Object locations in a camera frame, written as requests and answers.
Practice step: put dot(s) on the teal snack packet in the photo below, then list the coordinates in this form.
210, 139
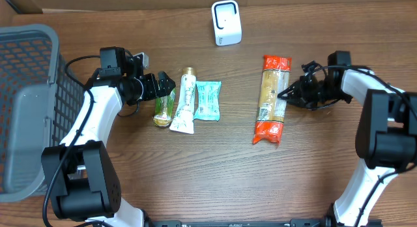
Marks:
208, 101

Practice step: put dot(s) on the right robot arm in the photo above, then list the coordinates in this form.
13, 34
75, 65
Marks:
385, 138

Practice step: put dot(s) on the green tea drink pouch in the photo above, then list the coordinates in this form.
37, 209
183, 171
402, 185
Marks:
164, 109

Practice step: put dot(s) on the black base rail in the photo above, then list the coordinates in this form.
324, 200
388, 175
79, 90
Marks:
291, 223

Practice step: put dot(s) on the white tube gold cap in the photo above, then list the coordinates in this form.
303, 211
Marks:
183, 120

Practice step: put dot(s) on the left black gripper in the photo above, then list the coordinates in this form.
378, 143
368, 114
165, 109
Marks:
159, 85

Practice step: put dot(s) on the white barcode scanner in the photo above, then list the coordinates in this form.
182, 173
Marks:
226, 22

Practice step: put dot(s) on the orange noodle packet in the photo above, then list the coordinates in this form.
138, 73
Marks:
271, 109

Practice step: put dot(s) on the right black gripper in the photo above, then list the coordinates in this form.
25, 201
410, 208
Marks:
303, 96

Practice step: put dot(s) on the grey plastic basket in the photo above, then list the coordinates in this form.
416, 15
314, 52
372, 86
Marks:
39, 104

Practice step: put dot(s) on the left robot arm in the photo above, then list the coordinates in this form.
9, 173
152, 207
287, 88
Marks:
83, 185

